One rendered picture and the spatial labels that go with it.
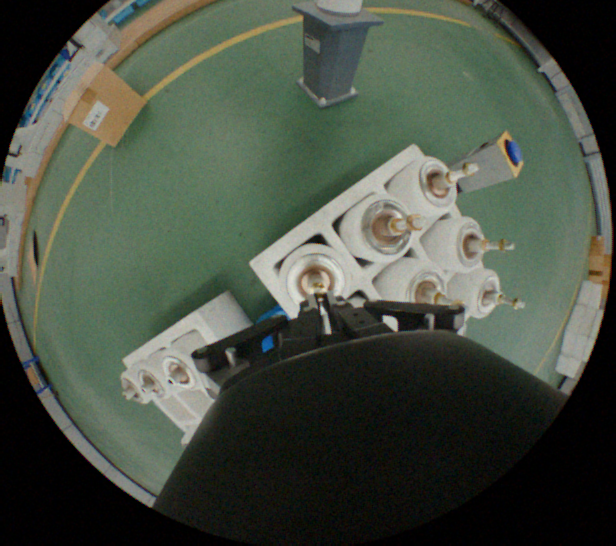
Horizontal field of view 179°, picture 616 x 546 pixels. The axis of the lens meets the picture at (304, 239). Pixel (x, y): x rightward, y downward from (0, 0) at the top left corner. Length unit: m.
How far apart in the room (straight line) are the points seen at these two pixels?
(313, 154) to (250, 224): 0.25
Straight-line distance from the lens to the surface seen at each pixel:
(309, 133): 0.58
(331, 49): 0.51
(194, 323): 0.41
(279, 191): 0.52
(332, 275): 0.25
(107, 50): 1.91
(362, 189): 0.34
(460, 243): 0.35
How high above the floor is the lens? 0.50
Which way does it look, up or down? 89 degrees down
